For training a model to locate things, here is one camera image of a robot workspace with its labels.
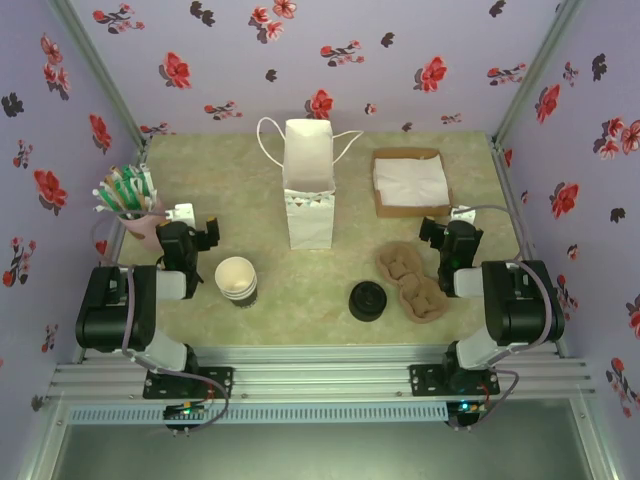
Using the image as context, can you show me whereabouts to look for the paper cup stack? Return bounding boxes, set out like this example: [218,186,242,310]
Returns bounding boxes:
[214,255,259,310]

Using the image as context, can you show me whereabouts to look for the brown pulp cup carrier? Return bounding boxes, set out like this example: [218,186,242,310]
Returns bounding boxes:
[375,241,450,325]

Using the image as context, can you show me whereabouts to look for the black cup lid stack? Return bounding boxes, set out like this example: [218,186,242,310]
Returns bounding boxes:
[348,280,389,322]

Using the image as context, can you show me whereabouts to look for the white paper bag with handles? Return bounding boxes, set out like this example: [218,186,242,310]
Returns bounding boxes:
[256,116,364,251]

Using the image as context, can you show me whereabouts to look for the brown cardboard napkin tray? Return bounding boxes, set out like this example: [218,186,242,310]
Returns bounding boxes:
[371,147,455,219]

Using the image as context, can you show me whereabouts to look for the pink straw holder cup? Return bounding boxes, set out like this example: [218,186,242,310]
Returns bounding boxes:
[119,199,166,251]

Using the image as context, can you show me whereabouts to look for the white napkin stack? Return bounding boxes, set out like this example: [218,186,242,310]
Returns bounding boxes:
[374,153,451,207]

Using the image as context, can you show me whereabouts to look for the right controller board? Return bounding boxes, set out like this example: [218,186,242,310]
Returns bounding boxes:
[446,398,490,429]

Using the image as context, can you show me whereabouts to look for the controller board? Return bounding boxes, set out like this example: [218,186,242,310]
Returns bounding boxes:
[446,398,490,429]
[163,401,211,431]

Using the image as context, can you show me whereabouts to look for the left controller board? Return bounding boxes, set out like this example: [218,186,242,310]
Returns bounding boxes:
[163,401,211,431]

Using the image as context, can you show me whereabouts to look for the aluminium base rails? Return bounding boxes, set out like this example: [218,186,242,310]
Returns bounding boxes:
[47,344,599,401]

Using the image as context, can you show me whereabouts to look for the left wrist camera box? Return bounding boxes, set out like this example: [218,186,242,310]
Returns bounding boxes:
[164,201,196,227]

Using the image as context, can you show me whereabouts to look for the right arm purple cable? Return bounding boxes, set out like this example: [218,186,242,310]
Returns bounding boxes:
[452,203,566,431]

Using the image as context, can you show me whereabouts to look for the right aluminium side rail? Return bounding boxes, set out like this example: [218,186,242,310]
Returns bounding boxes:
[491,134,571,361]

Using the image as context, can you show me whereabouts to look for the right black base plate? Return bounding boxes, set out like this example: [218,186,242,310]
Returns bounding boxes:
[408,363,501,399]

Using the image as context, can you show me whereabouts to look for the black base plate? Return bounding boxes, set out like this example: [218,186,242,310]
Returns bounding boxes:
[408,363,501,399]
[143,366,235,401]

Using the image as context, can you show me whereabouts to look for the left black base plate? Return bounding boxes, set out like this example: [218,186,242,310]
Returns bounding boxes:
[143,366,235,401]

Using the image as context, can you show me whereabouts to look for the left aluminium corner post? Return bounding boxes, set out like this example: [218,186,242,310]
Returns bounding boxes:
[47,0,151,151]

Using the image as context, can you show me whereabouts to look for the aluminium corner post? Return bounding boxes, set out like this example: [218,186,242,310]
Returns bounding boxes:
[47,0,151,151]
[492,0,586,146]

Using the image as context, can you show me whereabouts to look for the right aluminium corner post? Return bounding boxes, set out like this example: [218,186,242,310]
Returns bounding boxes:
[492,0,586,146]

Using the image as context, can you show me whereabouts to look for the white slotted cable duct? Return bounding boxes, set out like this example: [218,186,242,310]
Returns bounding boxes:
[66,403,449,424]

